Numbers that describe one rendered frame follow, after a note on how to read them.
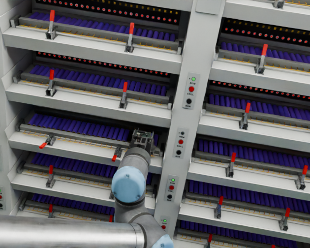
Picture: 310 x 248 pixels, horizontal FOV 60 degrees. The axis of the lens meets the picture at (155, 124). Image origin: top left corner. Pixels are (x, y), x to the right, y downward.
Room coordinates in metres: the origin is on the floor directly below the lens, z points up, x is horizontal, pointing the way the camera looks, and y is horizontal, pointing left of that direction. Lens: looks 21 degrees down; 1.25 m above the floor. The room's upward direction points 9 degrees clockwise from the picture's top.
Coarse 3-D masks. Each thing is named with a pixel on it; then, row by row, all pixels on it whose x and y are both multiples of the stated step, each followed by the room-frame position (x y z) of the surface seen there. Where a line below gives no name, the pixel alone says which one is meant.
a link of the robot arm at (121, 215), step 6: (144, 198) 0.66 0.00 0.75; (120, 204) 0.63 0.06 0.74; (126, 204) 0.62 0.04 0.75; (132, 204) 0.62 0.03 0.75; (138, 204) 0.63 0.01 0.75; (144, 204) 0.66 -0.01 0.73; (120, 210) 0.63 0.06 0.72; (126, 210) 0.62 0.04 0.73; (132, 210) 0.62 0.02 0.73; (138, 210) 0.62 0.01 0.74; (144, 210) 0.63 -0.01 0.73; (114, 216) 0.66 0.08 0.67; (120, 216) 0.62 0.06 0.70; (126, 216) 0.61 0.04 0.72; (132, 216) 0.60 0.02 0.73; (120, 222) 0.62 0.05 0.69; (126, 222) 0.59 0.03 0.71
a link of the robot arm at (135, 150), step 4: (132, 148) 0.77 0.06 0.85; (136, 148) 0.76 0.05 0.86; (140, 148) 0.77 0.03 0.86; (128, 152) 0.75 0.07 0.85; (132, 152) 0.74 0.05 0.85; (136, 152) 0.74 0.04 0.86; (140, 152) 0.74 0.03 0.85; (144, 152) 0.76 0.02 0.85; (144, 156) 0.73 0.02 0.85; (148, 156) 0.75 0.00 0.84; (120, 160) 0.75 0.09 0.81; (148, 160) 0.74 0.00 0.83
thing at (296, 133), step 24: (216, 96) 1.02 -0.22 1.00; (240, 96) 1.04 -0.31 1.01; (264, 96) 1.05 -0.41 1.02; (288, 96) 1.04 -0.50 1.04; (216, 120) 0.92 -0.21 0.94; (240, 120) 0.93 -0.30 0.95; (264, 120) 0.95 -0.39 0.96; (288, 120) 0.94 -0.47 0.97; (264, 144) 0.90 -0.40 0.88; (288, 144) 0.89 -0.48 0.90
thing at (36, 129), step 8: (24, 128) 0.96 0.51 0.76; (32, 128) 0.96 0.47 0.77; (40, 128) 0.96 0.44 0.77; (48, 128) 0.97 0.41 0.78; (40, 136) 0.94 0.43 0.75; (64, 136) 0.95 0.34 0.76; (72, 136) 0.95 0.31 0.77; (80, 136) 0.95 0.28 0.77; (88, 136) 0.96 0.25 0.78; (104, 144) 0.95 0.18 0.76; (112, 144) 0.95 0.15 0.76; (120, 144) 0.94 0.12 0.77; (128, 144) 0.95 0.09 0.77
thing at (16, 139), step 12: (24, 108) 1.03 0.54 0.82; (12, 120) 0.95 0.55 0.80; (24, 120) 1.00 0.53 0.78; (72, 120) 1.06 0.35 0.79; (12, 132) 0.94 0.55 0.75; (12, 144) 0.92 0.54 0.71; (24, 144) 0.91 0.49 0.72; (36, 144) 0.91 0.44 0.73; (60, 144) 0.93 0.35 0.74; (72, 144) 0.94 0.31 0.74; (84, 144) 0.95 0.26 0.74; (72, 156) 0.92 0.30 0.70; (84, 156) 0.91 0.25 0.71; (96, 156) 0.90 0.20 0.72; (108, 156) 0.90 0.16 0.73; (156, 156) 0.94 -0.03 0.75; (156, 168) 0.90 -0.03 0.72
